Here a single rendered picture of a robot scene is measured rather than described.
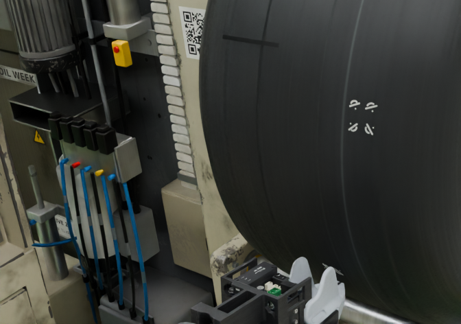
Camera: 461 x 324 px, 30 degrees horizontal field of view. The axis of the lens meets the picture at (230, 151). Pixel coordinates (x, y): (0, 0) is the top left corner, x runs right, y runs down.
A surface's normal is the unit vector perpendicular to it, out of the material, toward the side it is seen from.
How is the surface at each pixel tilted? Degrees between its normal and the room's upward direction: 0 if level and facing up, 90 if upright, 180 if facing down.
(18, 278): 90
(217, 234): 90
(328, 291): 90
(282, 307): 90
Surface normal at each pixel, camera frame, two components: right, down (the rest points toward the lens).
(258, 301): 0.75, 0.20
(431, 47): 0.04, 0.11
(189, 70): -0.66, 0.39
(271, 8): -0.62, -0.11
